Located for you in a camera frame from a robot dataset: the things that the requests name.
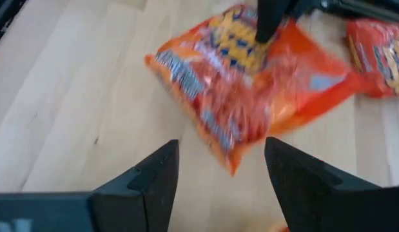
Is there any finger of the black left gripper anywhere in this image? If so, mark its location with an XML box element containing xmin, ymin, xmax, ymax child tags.
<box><xmin>255</xmin><ymin>0</ymin><xmax>292</xmax><ymax>45</ymax></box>

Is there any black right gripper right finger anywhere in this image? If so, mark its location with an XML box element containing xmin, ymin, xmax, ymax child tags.
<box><xmin>264</xmin><ymin>136</ymin><xmax>399</xmax><ymax>232</ymax></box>

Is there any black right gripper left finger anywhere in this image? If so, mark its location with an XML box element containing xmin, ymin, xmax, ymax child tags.
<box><xmin>0</xmin><ymin>139</ymin><xmax>180</xmax><ymax>232</ymax></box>

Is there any red noodle packet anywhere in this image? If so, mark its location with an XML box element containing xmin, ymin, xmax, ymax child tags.
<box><xmin>143</xmin><ymin>3</ymin><xmax>367</xmax><ymax>177</ymax></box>
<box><xmin>344</xmin><ymin>17</ymin><xmax>399</xmax><ymax>99</ymax></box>

